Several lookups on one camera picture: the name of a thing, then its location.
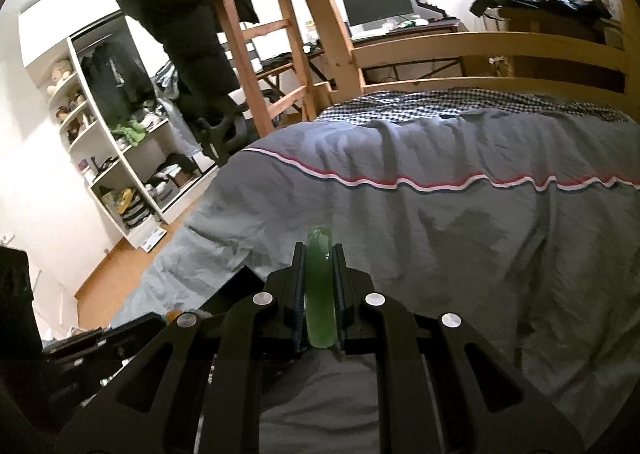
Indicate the wooden cabinet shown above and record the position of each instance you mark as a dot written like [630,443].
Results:
[550,44]

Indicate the grey blanket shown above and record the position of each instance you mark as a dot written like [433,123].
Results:
[450,234]

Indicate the black hanging coat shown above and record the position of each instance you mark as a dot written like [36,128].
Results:
[175,9]

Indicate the white shelf unit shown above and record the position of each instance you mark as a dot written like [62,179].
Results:
[115,144]

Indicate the light blue jacket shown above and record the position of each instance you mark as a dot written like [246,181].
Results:
[172,99]

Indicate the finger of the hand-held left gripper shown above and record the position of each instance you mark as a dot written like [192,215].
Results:
[100,339]

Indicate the black office chair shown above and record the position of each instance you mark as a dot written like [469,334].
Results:
[230,126]

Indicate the wooden bed frame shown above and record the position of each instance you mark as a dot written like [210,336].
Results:
[450,41]

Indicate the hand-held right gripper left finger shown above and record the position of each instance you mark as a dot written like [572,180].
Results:
[300,294]

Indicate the green cloth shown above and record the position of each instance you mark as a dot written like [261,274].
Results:
[131,131]

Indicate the desk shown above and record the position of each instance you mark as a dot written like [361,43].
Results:
[360,34]

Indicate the dark hanging clothes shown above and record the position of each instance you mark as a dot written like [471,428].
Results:
[115,79]

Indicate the wooden ladder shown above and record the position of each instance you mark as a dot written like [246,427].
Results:
[240,34]

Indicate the black jewelry box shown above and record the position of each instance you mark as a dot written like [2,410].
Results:
[235,290]

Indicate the checkered bed sheet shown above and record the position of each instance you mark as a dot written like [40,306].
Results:
[450,101]

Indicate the green jade bangle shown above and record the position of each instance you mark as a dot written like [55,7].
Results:
[318,284]

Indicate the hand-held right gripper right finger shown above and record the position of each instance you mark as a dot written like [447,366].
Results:
[340,294]

